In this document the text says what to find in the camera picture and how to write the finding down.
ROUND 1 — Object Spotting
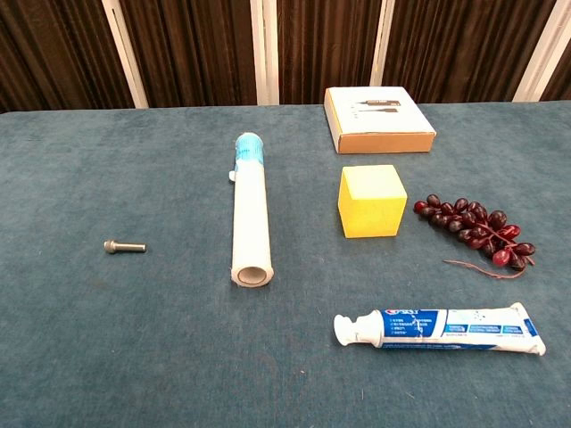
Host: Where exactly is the small metal bolt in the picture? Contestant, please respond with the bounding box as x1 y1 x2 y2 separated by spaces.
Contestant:
103 240 147 256

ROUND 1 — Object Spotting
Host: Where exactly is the white roll with blue cap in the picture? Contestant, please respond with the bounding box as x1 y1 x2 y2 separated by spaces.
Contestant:
229 131 274 289

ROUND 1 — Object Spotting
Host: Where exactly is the yellow foam cube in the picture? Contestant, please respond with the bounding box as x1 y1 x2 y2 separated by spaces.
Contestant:
337 164 409 240

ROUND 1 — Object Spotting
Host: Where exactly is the white flat cardboard box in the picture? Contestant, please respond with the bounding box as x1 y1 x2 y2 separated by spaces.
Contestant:
323 86 437 155

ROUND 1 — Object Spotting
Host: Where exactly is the dark red grape bunch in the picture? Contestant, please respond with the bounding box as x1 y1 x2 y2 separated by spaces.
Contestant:
413 193 537 280

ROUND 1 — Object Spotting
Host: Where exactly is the dark brown pleated curtain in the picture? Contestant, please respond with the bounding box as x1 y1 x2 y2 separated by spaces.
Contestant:
0 0 571 113

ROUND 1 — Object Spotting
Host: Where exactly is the teal felt table cover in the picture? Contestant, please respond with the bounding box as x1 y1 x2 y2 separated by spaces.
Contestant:
0 101 571 428

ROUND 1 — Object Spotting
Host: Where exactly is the white and blue toothpaste tube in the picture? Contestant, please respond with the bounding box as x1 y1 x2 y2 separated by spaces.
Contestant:
333 301 548 357

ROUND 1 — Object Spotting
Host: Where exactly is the white frame post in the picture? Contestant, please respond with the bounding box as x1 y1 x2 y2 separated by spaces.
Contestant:
369 0 396 88
249 0 280 106
512 0 571 103
101 0 149 110

